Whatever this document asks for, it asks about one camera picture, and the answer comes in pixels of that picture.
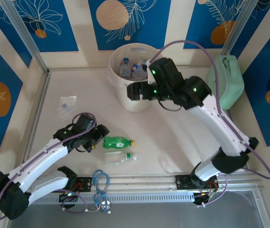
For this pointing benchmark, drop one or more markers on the green bottle yellow cap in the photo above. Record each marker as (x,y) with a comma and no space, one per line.
(117,142)

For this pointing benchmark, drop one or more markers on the water bottle blue cap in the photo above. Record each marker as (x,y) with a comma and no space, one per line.
(136,68)

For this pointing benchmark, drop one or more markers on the clear bottle blue cap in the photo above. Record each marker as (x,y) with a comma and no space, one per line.
(125,69)

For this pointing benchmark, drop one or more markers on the clear bottle green label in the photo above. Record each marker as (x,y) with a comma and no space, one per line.
(119,158)

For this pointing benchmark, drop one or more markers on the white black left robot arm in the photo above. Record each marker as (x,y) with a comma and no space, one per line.
(37,159)

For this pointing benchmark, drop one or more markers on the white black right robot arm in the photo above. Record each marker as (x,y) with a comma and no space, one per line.
(220,128)

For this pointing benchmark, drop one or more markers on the white plastic bin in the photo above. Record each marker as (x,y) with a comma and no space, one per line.
(125,95)

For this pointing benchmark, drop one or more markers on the clear plastic packet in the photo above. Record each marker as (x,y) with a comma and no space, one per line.
(67,104)

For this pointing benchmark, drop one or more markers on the mint green zip case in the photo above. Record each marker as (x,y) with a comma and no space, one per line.
(229,80)

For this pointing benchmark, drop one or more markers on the blue stethoscope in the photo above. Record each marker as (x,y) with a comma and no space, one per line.
(104,205)

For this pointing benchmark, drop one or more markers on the grey metal panel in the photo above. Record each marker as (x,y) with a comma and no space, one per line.
(149,218)

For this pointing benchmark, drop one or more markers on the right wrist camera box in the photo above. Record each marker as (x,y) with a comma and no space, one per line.
(150,78)

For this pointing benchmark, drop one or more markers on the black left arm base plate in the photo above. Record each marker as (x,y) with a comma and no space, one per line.
(86,184)

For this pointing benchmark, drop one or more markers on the aluminium table side rail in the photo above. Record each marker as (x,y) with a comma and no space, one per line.
(40,104)

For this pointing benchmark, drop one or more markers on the long aluminium base rail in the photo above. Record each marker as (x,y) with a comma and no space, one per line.
(137,184)

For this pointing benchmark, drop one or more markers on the aluminium frame post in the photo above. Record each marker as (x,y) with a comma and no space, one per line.
(22,31)
(239,26)

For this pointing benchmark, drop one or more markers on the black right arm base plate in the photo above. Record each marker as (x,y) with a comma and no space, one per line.
(182,183)

